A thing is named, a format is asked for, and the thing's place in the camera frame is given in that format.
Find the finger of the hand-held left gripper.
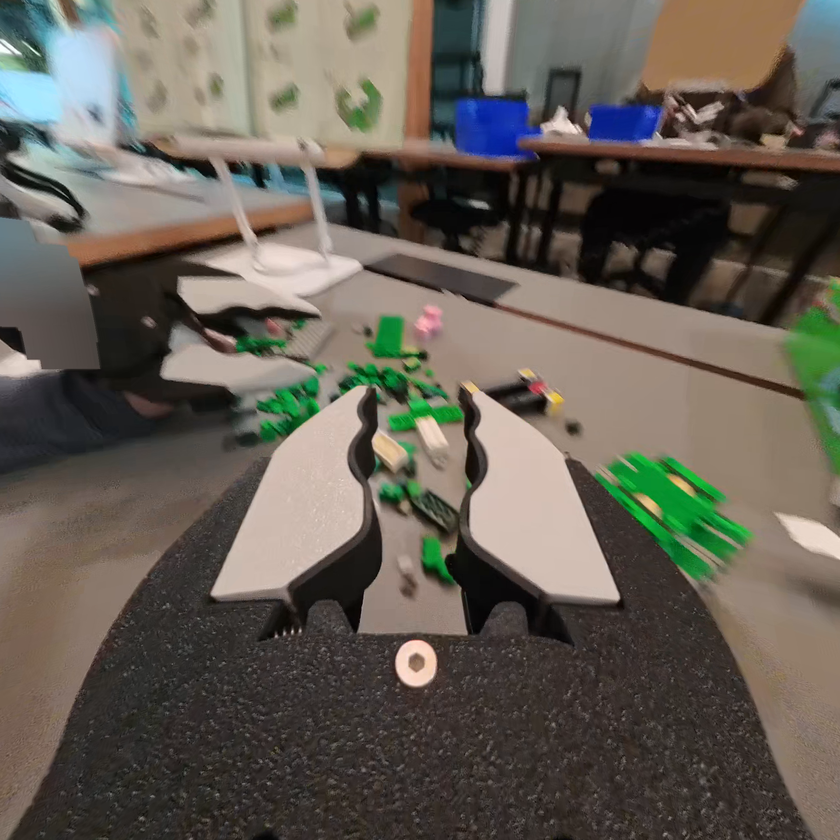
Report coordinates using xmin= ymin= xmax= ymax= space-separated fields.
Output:
xmin=159 ymin=343 xmax=320 ymax=396
xmin=176 ymin=274 xmax=324 ymax=322

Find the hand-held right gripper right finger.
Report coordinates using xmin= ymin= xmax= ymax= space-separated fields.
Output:
xmin=457 ymin=387 xmax=622 ymax=635

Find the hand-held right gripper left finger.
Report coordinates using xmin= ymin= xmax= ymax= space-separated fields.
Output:
xmin=209 ymin=386 xmax=384 ymax=632

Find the green striped brick model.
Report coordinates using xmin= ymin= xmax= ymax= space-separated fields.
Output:
xmin=592 ymin=451 xmax=754 ymax=584

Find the person's left forearm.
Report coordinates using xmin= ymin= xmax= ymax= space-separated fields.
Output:
xmin=0 ymin=369 xmax=161 ymax=475

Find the grey desk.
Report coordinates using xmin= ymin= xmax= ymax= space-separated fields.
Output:
xmin=0 ymin=220 xmax=840 ymax=840

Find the black desk flap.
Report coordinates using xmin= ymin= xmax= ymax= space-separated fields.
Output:
xmin=363 ymin=253 xmax=521 ymax=307

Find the white book stand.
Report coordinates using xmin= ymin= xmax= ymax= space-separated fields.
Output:
xmin=169 ymin=133 xmax=364 ymax=298

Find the pile of loose green bricks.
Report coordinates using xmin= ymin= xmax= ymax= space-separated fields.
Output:
xmin=226 ymin=331 xmax=475 ymax=586

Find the cream brick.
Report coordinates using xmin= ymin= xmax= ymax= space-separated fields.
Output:
xmin=371 ymin=430 xmax=410 ymax=473

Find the wood edged grey table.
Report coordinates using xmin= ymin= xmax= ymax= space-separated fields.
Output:
xmin=0 ymin=141 xmax=361 ymax=269

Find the white brick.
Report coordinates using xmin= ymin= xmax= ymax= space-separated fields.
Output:
xmin=415 ymin=416 xmax=452 ymax=468

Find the black and yellow brick build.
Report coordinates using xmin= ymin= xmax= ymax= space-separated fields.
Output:
xmin=484 ymin=367 xmax=565 ymax=417

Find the green studded plate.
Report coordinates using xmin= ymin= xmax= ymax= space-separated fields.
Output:
xmin=366 ymin=316 xmax=406 ymax=358

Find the black office chair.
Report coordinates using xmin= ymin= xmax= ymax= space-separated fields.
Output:
xmin=408 ymin=196 xmax=503 ymax=256

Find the wooden back table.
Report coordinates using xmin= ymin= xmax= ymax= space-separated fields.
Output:
xmin=517 ymin=136 xmax=840 ymax=324
xmin=360 ymin=147 xmax=534 ymax=263

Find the instruction booklet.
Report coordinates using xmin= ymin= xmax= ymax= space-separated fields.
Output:
xmin=115 ymin=0 xmax=413 ymax=144

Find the blue storage bin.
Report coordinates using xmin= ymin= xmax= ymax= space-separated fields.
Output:
xmin=587 ymin=103 xmax=665 ymax=143
xmin=455 ymin=97 xmax=538 ymax=160

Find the green toy box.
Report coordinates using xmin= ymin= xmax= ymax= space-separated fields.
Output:
xmin=783 ymin=277 xmax=840 ymax=476

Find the tan rounded board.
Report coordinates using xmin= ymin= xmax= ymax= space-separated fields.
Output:
xmin=640 ymin=0 xmax=807 ymax=91

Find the white device with black straps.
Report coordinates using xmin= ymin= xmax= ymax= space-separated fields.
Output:
xmin=0 ymin=121 xmax=89 ymax=234

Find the black picture frame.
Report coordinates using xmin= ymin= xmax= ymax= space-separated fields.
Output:
xmin=543 ymin=67 xmax=583 ymax=124

